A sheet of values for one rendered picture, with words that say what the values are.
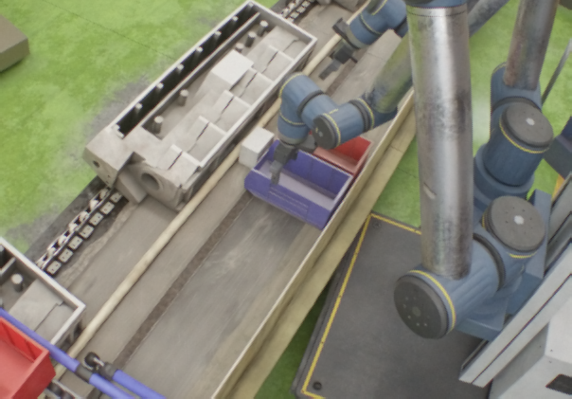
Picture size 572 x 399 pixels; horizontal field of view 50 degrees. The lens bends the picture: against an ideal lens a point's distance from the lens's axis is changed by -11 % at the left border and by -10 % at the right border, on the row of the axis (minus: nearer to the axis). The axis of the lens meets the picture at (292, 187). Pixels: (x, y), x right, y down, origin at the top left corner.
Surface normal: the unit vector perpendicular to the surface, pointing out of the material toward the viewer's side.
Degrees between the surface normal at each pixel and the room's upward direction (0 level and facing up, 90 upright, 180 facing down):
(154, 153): 10
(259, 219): 0
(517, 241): 6
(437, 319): 87
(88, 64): 0
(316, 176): 88
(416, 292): 85
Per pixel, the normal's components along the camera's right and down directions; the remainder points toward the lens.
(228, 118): 0.03, -0.15
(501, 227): 0.06, -0.60
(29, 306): 0.30, -0.54
